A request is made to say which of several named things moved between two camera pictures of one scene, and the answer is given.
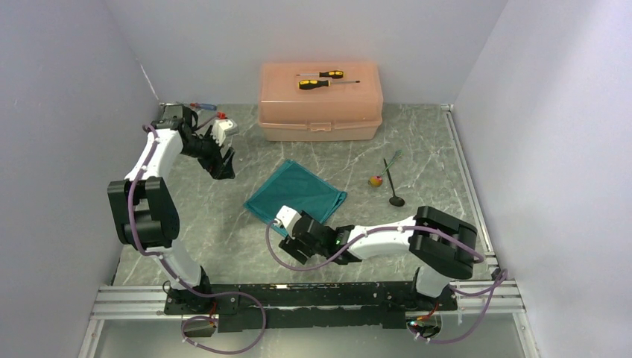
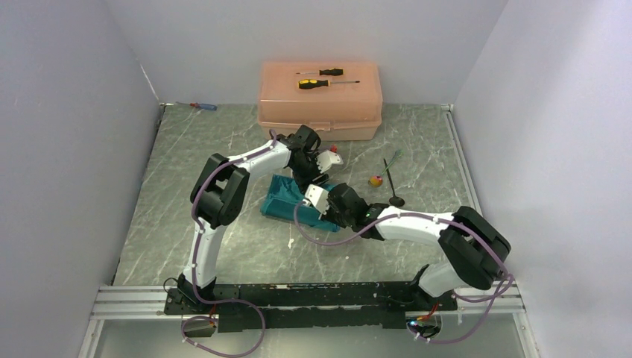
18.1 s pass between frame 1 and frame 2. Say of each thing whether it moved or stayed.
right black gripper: moved
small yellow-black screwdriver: stayed
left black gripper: moved
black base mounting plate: stayed
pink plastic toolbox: stayed
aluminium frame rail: stayed
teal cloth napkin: moved
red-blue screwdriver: stayed
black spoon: stayed
